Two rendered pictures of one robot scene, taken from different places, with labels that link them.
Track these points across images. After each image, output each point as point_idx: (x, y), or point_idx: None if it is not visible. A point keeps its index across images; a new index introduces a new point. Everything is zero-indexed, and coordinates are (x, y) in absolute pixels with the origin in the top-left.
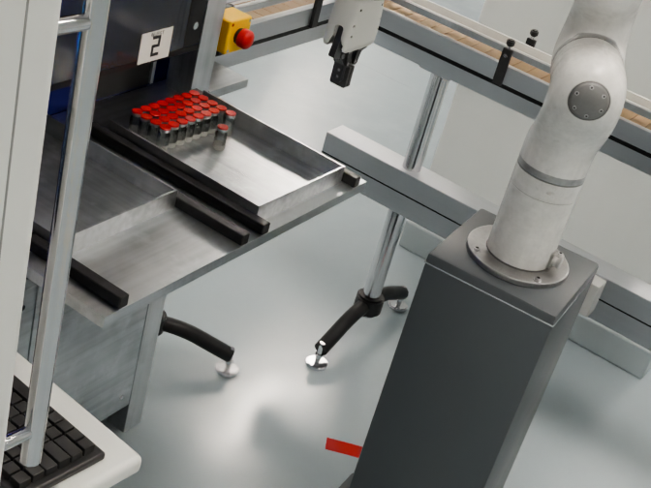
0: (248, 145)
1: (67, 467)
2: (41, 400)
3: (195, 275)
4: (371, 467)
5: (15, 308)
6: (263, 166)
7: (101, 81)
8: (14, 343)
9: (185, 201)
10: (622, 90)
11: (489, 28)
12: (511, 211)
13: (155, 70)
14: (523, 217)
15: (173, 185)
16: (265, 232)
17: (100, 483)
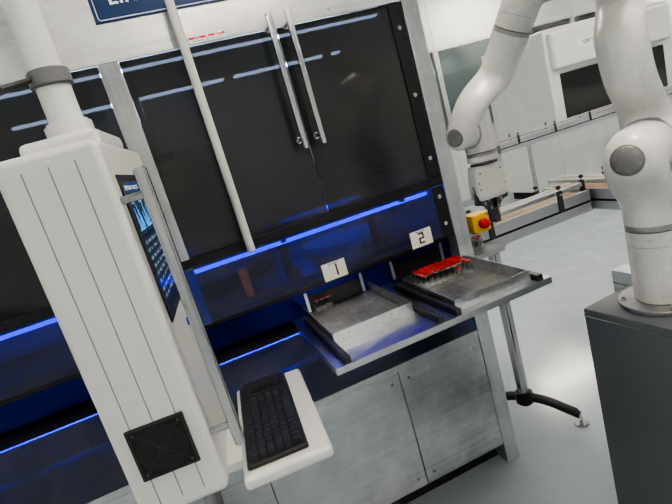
0: (480, 275)
1: (282, 450)
2: (222, 403)
3: (404, 343)
4: (622, 477)
5: (165, 347)
6: (483, 282)
7: (408, 264)
8: (175, 367)
9: (416, 307)
10: (653, 142)
11: None
12: (632, 264)
13: (444, 253)
14: (640, 265)
15: (422, 302)
16: (460, 314)
17: (300, 461)
